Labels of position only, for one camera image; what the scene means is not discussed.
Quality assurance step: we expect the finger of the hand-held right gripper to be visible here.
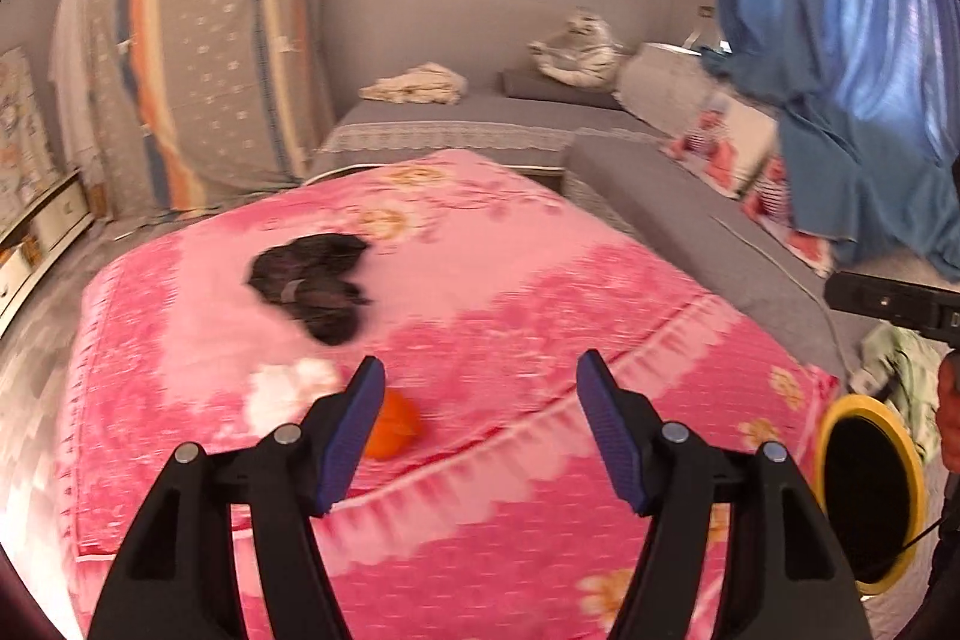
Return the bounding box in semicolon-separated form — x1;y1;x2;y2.
825;271;938;330

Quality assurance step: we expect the pink floral blanket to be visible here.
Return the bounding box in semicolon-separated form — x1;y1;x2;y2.
56;149;841;640

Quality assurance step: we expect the grey folded mattress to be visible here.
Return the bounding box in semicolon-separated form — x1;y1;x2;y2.
562;130;863;378

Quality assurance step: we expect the grey lace cushion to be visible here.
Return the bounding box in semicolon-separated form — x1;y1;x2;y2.
615;42;725;131

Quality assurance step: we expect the blue curtain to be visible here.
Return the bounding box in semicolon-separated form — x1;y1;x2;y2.
697;0;960;281

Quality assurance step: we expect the cream crumpled cloth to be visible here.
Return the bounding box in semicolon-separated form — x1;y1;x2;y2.
362;61;466;105

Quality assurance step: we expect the black garment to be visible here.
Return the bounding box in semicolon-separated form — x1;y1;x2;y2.
246;233;374;347

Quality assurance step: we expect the white drawer cabinet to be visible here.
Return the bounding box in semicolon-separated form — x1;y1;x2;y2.
0;171;95;333

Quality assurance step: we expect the white tiger plush toy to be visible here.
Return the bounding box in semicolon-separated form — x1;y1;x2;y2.
527;8;623;86

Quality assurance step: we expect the baby print pillow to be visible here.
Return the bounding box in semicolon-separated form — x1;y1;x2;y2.
667;92;777;195
739;152;837;277

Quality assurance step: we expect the person's right hand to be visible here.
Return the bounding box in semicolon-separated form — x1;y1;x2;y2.
935;351;960;462

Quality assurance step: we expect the white cloth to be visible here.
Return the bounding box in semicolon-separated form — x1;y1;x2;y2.
49;0;102;191
246;357;342;432

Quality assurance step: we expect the grey pillow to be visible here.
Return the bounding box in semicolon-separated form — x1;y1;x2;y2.
501;68;623;111

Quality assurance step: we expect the yellow rimmed bin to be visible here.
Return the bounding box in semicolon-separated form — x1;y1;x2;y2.
816;394;929;596

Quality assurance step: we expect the orange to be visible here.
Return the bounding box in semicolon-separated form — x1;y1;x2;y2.
364;390;421;459

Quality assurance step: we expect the white hanging cloth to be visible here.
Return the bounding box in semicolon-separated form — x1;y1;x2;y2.
49;0;102;191

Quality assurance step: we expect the pale green cloth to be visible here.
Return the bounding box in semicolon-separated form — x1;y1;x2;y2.
855;325;946;461

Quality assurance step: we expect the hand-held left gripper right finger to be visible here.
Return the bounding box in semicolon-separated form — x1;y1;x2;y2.
576;349;875;640

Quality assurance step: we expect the cartoon printed cloth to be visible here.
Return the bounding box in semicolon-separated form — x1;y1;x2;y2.
0;47;61;236

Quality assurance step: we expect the grey lace-edged bed sheet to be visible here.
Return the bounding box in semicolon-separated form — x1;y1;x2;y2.
311;92;668;176

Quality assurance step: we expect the striped dotted mattress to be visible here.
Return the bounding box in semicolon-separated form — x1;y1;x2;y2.
86;0;338;214

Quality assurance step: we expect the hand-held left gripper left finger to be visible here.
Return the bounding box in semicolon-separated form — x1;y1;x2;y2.
88;355;387;640

